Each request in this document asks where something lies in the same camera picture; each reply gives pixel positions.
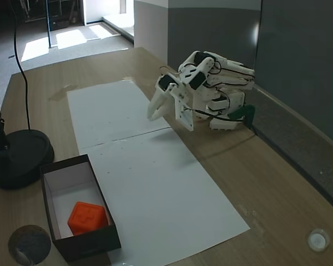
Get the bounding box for orange cube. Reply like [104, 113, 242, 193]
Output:
[67, 201, 109, 237]

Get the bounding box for brown cardboard box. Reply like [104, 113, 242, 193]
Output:
[39, 154, 122, 263]

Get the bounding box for white paper sheet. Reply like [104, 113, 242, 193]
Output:
[79, 127, 251, 265]
[67, 80, 172, 148]

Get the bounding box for green table clamp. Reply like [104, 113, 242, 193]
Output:
[229, 105, 256, 128]

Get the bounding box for black metal pole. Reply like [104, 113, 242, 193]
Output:
[45, 0, 53, 48]

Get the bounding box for black round lamp base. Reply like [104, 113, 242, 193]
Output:
[0, 130, 56, 190]

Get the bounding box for round cork coaster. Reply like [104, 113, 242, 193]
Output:
[7, 224, 52, 266]

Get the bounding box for small white round cap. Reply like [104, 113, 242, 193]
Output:
[307, 228, 330, 252]

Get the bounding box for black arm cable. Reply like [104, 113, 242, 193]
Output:
[183, 107, 241, 121]

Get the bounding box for black lamp cable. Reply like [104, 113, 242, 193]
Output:
[13, 0, 32, 131]

